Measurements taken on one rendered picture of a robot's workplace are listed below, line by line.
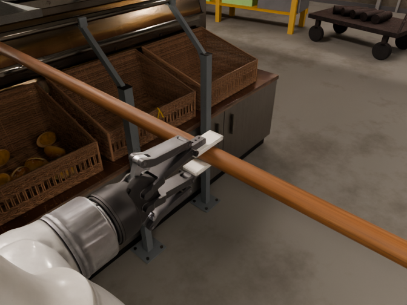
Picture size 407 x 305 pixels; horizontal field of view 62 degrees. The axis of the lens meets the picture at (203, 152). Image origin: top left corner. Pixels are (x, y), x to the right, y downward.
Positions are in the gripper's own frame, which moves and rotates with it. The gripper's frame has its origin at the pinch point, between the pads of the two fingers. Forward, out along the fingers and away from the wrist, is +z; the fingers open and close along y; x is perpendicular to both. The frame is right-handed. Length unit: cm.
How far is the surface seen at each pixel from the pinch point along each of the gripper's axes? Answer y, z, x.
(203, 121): 57, 83, -69
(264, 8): 87, 440, -248
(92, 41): 7, 36, -85
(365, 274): 116, 97, 26
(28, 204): 56, -7, -79
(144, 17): 17, 98, -127
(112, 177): 61, 26, -73
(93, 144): 44, 23, -77
